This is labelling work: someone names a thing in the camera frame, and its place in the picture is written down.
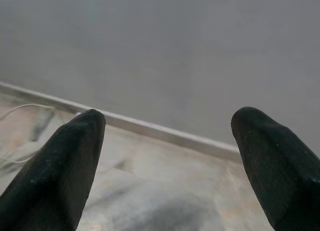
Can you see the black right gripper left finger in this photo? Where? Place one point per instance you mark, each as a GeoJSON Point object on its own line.
{"type": "Point", "coordinates": [55, 181]}

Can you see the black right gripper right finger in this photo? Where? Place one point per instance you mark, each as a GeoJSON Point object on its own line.
{"type": "Point", "coordinates": [282, 181]}

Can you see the white skirting board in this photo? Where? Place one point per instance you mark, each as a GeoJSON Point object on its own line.
{"type": "Point", "coordinates": [155, 131]}

